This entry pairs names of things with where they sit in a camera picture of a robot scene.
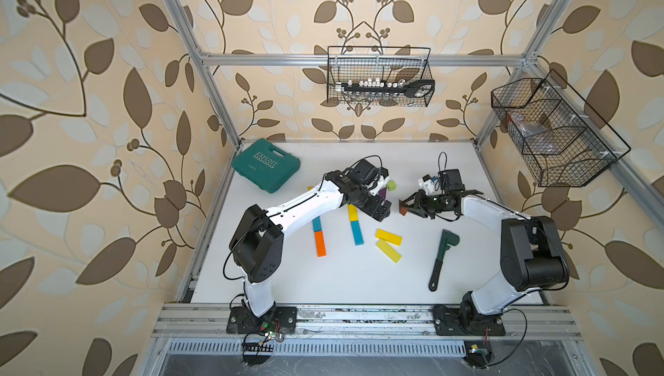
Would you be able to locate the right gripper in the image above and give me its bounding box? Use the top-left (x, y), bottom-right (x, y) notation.
top-left (400, 189), bottom-right (448, 219)

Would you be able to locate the brown block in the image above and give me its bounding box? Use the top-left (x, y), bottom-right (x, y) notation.
top-left (399, 201), bottom-right (408, 215)

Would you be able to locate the teal long block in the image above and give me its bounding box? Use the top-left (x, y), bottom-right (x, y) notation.
top-left (350, 220), bottom-right (364, 246)

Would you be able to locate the teal long block diagonal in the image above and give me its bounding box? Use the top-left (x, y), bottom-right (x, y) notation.
top-left (312, 217), bottom-right (323, 233)

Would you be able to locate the orange rectangular block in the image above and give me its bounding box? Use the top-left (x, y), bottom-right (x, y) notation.
top-left (314, 231), bottom-right (327, 258)

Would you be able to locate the lime yellow rectangular block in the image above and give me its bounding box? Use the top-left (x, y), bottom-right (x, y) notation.
top-left (376, 239), bottom-right (402, 264)

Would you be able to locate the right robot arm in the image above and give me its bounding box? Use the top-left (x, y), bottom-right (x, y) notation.
top-left (399, 169), bottom-right (571, 318)

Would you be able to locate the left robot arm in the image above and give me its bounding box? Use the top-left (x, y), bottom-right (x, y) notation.
top-left (228, 158), bottom-right (392, 319)

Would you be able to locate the green plastic tool case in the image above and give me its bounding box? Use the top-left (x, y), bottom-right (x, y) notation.
top-left (232, 139), bottom-right (301, 194)

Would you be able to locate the plastic bag in basket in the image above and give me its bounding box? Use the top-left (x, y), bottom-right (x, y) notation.
top-left (508, 113), bottom-right (560, 155)

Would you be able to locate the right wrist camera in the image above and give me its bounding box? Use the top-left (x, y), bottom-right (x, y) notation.
top-left (418, 175), bottom-right (440, 196)

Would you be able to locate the socket set rail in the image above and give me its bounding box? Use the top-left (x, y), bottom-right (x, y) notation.
top-left (331, 80), bottom-right (436, 99)

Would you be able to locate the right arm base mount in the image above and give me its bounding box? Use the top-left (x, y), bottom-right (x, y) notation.
top-left (432, 291), bottom-right (506, 337)

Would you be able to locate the back wire basket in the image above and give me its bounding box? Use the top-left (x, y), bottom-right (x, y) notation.
top-left (323, 45), bottom-right (436, 110)

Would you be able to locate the wire basket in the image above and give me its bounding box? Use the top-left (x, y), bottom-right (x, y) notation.
top-left (490, 69), bottom-right (631, 188)
top-left (323, 45), bottom-right (436, 110)

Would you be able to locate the right wire basket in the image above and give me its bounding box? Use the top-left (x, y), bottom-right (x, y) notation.
top-left (490, 69), bottom-right (631, 188)

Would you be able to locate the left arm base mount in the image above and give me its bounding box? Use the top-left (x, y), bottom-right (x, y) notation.
top-left (226, 300), bottom-right (297, 335)

